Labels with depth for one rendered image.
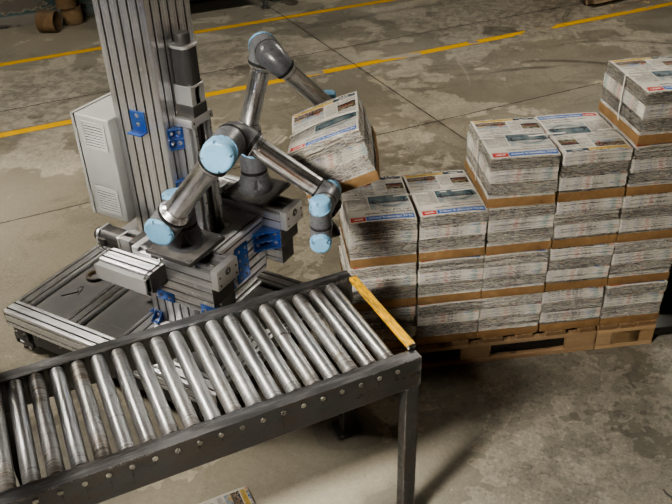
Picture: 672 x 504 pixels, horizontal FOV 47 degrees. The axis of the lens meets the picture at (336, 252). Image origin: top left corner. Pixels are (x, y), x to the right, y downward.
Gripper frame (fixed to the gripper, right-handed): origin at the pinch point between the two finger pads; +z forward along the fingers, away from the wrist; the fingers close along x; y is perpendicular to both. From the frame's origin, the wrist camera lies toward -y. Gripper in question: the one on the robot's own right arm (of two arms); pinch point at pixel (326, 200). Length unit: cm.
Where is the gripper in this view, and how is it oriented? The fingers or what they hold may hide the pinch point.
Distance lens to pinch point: 294.9
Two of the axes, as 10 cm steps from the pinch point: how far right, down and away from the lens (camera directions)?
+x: -9.2, 3.1, 2.4
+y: -3.8, -7.7, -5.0
